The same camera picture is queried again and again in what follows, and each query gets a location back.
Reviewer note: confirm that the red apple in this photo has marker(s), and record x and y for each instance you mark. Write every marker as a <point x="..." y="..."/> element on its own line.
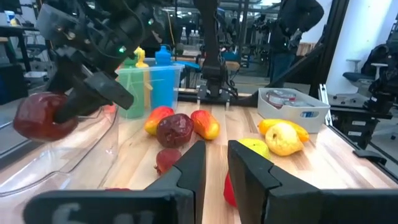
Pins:
<point x="229" y="189"/>

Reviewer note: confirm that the clear water bottle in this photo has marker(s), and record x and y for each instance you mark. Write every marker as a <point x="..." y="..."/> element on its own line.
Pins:
<point x="184" y="37"/>
<point x="193" y="39"/>

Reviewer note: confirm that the green squeeze bottle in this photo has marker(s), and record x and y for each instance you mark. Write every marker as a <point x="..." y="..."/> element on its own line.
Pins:
<point x="132" y="93"/>

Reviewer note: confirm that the clear shallow plastic bin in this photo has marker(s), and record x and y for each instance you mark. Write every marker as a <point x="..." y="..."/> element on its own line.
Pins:
<point x="46" y="161"/>

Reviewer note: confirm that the yellow pear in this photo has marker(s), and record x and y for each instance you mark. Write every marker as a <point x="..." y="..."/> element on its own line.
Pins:
<point x="283" y="140"/>

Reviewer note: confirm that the black backpack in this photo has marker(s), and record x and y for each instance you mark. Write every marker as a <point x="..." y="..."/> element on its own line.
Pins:
<point x="376" y="59"/>

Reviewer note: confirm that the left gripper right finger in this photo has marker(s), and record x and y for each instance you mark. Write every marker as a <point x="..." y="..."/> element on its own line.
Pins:
<point x="248" y="180"/>

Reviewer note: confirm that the orange yellow mango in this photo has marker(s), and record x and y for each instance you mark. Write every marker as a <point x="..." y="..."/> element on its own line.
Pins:
<point x="264" y="125"/>

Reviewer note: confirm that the office chair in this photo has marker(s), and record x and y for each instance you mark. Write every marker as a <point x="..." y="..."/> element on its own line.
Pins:
<point x="357" y="76"/>

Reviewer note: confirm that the red yellow mango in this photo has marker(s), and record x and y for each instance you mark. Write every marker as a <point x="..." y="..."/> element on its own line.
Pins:
<point x="205" y="124"/>
<point x="155" y="119"/>

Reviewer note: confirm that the yellow squeeze bottle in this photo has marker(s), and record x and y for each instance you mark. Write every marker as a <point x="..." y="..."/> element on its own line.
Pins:
<point x="140" y="59"/>

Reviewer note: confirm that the blue squeeze bottle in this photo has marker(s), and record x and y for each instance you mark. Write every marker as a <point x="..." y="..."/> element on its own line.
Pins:
<point x="163" y="84"/>

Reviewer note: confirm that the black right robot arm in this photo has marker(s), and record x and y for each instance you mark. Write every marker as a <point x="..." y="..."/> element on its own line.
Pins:
<point x="213" y="46"/>

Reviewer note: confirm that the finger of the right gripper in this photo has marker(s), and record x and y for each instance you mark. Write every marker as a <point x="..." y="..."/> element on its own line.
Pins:
<point x="66" y="77"/>
<point x="105" y="90"/>

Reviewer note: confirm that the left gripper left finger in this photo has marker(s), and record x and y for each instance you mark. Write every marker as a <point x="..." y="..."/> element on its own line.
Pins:
<point x="192" y="174"/>

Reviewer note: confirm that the black neighbouring robot arm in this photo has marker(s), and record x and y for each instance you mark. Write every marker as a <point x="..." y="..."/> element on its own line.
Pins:
<point x="385" y="90"/>

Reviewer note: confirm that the orange squeeze bottle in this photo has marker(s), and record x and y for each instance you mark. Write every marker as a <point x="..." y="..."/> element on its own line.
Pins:
<point x="111" y="109"/>

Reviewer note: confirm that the dark red wrinkled fruit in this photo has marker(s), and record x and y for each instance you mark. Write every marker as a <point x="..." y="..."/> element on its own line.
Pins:
<point x="34" y="118"/>
<point x="174" y="130"/>

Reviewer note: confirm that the grey plastic bin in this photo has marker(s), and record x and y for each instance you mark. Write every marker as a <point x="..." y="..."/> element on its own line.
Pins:
<point x="289" y="121"/>

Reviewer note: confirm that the clear tall plastic bin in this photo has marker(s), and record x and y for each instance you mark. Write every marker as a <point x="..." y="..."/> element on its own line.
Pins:
<point x="180" y="84"/>

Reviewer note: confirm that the small dark red beet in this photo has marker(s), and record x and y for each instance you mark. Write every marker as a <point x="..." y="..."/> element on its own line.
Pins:
<point x="166" y="160"/>

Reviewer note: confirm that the green apple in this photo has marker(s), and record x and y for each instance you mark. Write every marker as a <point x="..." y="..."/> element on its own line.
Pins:
<point x="258" y="146"/>

